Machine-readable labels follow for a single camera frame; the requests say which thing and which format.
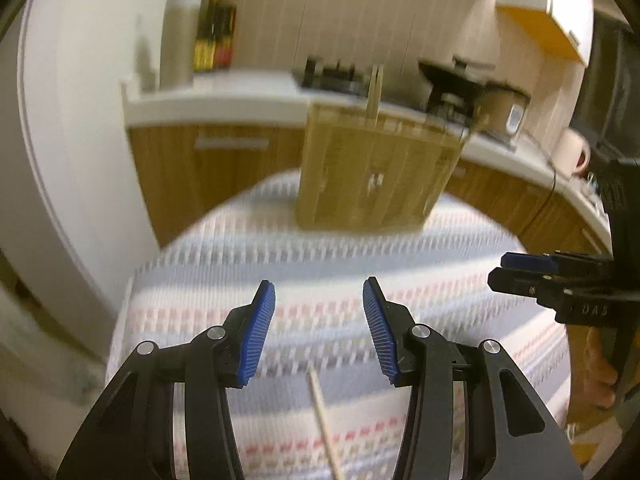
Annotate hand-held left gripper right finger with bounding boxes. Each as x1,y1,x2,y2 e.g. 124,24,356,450
362,276,586,480

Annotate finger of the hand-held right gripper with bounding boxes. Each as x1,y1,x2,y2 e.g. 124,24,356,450
487,267,617,313
501,252,615,277

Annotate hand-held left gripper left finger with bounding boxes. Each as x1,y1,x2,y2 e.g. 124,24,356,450
55,280,277,480

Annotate wooden chopstick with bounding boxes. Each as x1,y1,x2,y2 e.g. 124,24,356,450
375,64,385,126
308,370,344,480
367,65,377,127

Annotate person's right hand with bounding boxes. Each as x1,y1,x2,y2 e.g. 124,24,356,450
575,327,619,411

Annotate striped woven tablecloth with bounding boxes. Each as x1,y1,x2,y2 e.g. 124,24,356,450
105,169,574,480

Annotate beige rice cooker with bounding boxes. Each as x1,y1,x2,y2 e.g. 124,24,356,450
475,82,532,142

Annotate wooden base cabinets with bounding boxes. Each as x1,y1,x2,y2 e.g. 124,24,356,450
125,121,615,258

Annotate dark window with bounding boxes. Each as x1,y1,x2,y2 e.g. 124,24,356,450
570,14,640,148

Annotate black wok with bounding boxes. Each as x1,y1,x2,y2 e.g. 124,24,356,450
418,57,497,95

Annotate white refrigerator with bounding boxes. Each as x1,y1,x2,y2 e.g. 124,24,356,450
16,0,173,363

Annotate dark sauce bottle red label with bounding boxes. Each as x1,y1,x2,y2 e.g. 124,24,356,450
215,0,238,71

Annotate dark sauce bottle yellow label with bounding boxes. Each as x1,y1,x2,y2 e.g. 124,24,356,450
194,0,217,72

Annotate black power cable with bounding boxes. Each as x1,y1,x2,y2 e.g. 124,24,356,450
520,130,560,233

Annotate yellow wall cabinet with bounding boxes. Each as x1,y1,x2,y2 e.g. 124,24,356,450
494,0,592,67

